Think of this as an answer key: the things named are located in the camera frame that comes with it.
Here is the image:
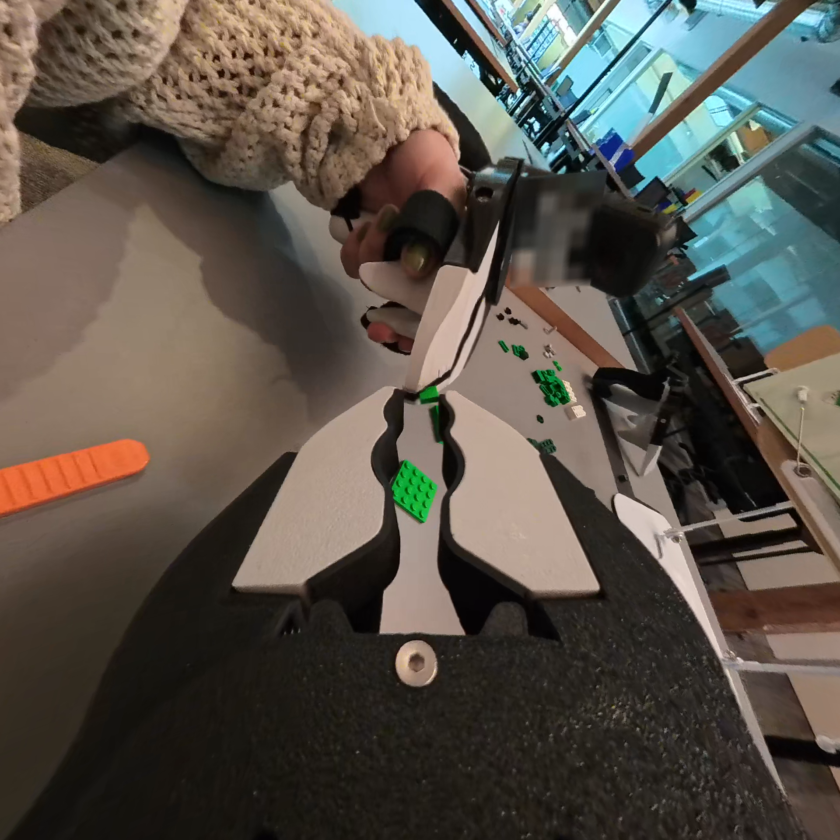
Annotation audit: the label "blue storage bins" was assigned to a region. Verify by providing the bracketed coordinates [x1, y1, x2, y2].
[591, 131, 636, 165]

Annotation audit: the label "neighbouring wooden-edged desk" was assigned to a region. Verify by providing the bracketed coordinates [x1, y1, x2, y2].
[675, 307, 840, 634]

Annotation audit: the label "green and grey tiled lego plate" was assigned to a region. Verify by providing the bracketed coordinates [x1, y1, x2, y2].
[419, 386, 444, 446]

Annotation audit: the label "thick wooden post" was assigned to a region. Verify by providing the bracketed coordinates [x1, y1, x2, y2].
[630, 0, 828, 155]

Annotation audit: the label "pile of loose lego pieces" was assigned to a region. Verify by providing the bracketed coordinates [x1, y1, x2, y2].
[530, 367, 578, 409]

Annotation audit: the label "person's left forearm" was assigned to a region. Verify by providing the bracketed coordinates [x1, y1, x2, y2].
[0, 0, 462, 224]

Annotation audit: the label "person's left hand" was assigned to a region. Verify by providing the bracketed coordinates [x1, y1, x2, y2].
[331, 128, 470, 355]

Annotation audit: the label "lego instruction booklet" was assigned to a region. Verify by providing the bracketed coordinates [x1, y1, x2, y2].
[745, 367, 840, 490]

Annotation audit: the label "black and white device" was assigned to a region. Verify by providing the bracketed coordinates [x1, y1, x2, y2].
[589, 366, 678, 476]

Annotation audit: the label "white cord with bead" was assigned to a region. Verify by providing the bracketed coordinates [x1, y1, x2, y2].
[793, 387, 809, 476]

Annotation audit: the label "orange brick separator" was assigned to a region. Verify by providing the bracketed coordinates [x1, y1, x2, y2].
[0, 438, 151, 519]

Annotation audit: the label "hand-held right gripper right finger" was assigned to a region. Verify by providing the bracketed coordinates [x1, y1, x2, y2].
[438, 390, 603, 601]

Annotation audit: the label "white book stand base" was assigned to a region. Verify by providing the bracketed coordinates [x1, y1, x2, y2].
[612, 371, 840, 798]

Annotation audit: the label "thin wooden post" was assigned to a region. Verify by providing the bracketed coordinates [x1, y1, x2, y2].
[545, 0, 621, 83]

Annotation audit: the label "bright green square lego plate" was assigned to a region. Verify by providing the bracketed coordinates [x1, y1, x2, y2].
[391, 459, 438, 524]

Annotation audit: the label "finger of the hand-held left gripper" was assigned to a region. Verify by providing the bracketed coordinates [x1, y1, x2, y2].
[422, 290, 506, 392]
[404, 225, 500, 391]

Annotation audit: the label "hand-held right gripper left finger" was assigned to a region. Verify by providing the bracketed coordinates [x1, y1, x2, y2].
[231, 386, 404, 597]

